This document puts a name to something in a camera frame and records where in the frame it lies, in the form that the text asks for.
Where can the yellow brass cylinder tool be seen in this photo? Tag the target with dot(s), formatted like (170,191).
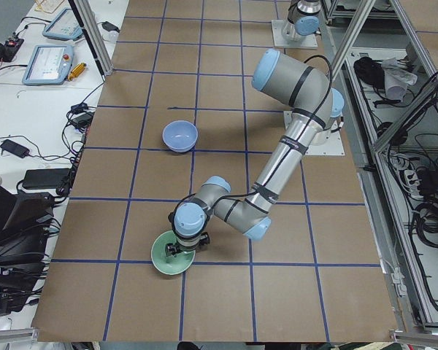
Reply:
(76,71)

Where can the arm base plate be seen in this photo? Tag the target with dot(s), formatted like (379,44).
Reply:
(285,36)
(324,142)

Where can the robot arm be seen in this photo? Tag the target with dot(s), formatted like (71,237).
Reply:
(315,106)
(302,19)

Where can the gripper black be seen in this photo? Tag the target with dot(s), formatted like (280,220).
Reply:
(182,250)

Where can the black smartphone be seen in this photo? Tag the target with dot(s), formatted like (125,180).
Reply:
(14,148)

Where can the black power brick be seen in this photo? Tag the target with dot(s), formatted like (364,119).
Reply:
(108,26)

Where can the black power adapter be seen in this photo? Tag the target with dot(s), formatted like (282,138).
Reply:
(46,178)

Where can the blue bowl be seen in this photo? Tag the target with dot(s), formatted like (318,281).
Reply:
(180,136)

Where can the near teach pendant tablet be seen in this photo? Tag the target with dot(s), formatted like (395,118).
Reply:
(49,65)

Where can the green bowl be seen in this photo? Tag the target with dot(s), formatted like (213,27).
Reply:
(172,264)

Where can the far teach pendant tablet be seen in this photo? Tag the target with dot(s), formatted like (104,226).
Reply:
(63,27)

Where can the teach pendant tablet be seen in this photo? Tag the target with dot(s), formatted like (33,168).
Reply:
(49,65)
(63,27)

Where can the aluminium frame post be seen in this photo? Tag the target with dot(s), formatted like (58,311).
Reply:
(87,22)

